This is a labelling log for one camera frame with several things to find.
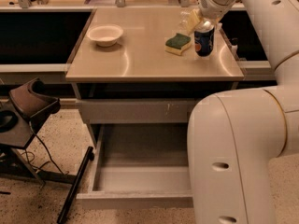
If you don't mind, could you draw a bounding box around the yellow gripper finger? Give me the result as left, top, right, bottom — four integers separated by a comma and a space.
186, 9, 203, 34

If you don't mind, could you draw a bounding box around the blue pepsi can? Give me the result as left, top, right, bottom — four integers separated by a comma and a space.
193, 21, 215, 57

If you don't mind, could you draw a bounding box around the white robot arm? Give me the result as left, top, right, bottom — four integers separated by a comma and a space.
187, 0, 299, 224

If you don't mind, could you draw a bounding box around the grey drawer cabinet counter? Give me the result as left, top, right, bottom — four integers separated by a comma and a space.
66, 7, 244, 141

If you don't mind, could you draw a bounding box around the grey closed top drawer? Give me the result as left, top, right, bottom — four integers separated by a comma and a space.
77, 99, 197, 124

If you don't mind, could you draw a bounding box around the grey open middle drawer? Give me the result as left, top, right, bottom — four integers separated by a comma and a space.
78, 123, 192, 209

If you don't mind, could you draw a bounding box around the clear plastic water bottle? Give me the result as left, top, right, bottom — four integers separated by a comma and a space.
180, 11, 196, 30

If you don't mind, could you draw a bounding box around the green yellow sponge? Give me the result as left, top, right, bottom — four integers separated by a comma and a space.
164, 33, 192, 56

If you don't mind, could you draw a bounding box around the white bowl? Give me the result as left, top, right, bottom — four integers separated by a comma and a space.
87, 24, 123, 48

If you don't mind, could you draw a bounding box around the black floor bar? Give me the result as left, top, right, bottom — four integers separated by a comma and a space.
57, 147, 94, 224

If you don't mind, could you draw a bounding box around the brown curved seat stand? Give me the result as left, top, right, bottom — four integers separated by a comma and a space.
0, 78, 61, 186

